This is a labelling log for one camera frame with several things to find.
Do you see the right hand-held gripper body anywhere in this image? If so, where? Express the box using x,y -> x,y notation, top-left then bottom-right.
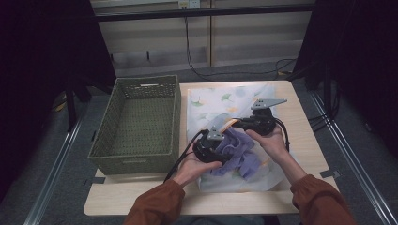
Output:
242,98 -> 288,137

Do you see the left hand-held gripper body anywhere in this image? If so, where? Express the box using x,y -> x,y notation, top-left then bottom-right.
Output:
191,125 -> 233,165

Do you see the purple garment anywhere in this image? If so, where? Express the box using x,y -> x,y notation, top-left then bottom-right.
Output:
209,126 -> 263,181

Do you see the leaf-print mesh laundry bag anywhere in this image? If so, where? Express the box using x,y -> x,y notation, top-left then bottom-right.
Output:
186,82 -> 302,193

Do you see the green woven basket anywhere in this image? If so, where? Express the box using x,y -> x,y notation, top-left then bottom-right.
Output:
87,74 -> 183,176

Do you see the person's right hand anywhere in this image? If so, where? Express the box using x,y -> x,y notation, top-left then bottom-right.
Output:
245,125 -> 291,161

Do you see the person's left hand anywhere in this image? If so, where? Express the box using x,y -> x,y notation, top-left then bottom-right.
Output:
171,150 -> 223,188

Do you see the grey tape marker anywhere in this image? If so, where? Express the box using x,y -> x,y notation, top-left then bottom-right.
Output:
84,176 -> 107,186
318,169 -> 342,180

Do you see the black stand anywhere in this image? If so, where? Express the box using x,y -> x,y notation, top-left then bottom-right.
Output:
64,78 -> 95,133

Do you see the right hand-held gripper cable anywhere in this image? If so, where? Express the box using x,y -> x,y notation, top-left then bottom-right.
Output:
272,117 -> 291,153

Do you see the hand-held gripper cable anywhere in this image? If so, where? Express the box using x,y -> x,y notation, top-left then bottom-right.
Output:
272,117 -> 291,153
162,128 -> 208,184

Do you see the left hand-held gripper cable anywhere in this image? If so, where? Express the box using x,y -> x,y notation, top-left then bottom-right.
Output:
162,128 -> 208,184

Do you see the bundle of black floor cables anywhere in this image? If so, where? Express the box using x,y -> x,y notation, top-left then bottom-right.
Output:
306,90 -> 342,133

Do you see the black wall cable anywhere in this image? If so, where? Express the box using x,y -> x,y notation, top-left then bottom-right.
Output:
183,16 -> 298,82

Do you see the white wall socket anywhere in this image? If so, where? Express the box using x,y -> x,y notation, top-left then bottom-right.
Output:
177,0 -> 201,9

